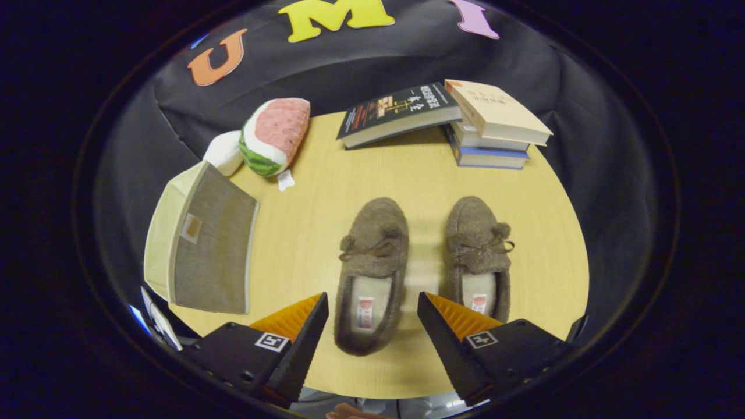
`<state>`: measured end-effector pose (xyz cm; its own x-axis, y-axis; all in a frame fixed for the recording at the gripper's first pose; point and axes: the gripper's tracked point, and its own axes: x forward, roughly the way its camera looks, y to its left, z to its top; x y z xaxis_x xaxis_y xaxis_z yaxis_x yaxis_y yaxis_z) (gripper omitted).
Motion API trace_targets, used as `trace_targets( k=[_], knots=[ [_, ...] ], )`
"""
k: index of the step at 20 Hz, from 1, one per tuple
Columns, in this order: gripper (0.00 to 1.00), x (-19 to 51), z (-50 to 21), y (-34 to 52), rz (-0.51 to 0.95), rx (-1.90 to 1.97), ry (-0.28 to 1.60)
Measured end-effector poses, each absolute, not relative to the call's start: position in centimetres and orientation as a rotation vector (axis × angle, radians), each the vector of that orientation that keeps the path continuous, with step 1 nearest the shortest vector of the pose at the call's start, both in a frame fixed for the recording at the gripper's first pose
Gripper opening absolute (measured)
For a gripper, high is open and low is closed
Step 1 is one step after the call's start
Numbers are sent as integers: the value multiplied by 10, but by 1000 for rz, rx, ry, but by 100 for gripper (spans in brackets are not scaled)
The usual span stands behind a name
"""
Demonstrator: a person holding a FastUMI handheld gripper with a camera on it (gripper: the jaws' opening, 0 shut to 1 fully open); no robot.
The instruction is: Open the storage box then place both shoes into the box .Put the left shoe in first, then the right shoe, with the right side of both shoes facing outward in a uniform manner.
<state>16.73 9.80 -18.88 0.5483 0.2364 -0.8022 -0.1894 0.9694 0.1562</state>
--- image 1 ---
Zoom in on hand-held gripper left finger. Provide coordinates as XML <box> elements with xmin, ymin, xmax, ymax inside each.
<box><xmin>180</xmin><ymin>292</ymin><xmax>330</xmax><ymax>409</ymax></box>

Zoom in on blue cover book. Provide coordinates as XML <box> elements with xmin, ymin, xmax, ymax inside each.
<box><xmin>445</xmin><ymin>125</ymin><xmax>530</xmax><ymax>170</ymax></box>

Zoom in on white panel with blue edge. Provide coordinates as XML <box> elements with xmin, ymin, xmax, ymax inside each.
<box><xmin>140</xmin><ymin>286</ymin><xmax>184</xmax><ymax>351</ymax></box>

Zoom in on white plush toy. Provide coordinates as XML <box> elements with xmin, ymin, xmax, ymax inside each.
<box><xmin>203</xmin><ymin>130</ymin><xmax>244</xmax><ymax>177</ymax></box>

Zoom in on black cover book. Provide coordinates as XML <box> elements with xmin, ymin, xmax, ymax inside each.
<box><xmin>336</xmin><ymin>82</ymin><xmax>463</xmax><ymax>150</ymax></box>

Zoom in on brown fuzzy shoe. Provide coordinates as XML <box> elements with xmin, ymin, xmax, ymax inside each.
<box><xmin>444</xmin><ymin>196</ymin><xmax>515</xmax><ymax>324</ymax></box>
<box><xmin>334</xmin><ymin>197</ymin><xmax>410</xmax><ymax>357</ymax></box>

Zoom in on grey beige fabric storage box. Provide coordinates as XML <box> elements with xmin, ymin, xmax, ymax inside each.
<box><xmin>144</xmin><ymin>161</ymin><xmax>260</xmax><ymax>315</ymax></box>

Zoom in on white cover book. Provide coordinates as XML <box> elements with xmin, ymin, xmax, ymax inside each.
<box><xmin>451</xmin><ymin>119</ymin><xmax>530</xmax><ymax>153</ymax></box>

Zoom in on beige cover book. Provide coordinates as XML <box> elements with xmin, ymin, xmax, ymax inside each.
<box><xmin>444</xmin><ymin>79</ymin><xmax>554</xmax><ymax>147</ymax></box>

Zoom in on watermelon slice plush toy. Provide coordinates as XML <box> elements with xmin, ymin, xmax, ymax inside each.
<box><xmin>239</xmin><ymin>98</ymin><xmax>311</xmax><ymax>191</ymax></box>

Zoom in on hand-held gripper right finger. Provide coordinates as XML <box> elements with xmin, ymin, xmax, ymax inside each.
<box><xmin>417</xmin><ymin>291</ymin><xmax>570</xmax><ymax>407</ymax></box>

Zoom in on black backdrop cloth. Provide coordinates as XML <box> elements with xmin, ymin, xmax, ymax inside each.
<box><xmin>93</xmin><ymin>0</ymin><xmax>679</xmax><ymax>356</ymax></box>

